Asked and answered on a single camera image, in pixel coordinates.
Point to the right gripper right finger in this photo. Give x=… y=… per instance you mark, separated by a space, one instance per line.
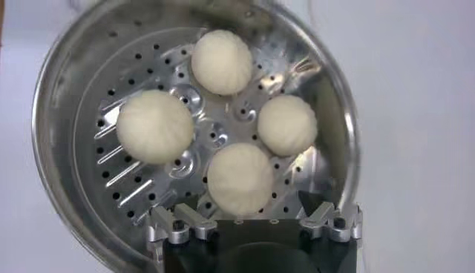
x=319 y=222

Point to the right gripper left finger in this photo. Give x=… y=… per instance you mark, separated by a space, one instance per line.
x=200 y=226

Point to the white steamed baozi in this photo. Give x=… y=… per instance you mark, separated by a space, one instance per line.
x=287 y=124
x=154 y=126
x=222 y=61
x=239 y=178

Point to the stainless steel steamer basket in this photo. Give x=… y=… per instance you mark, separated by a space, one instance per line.
x=81 y=111

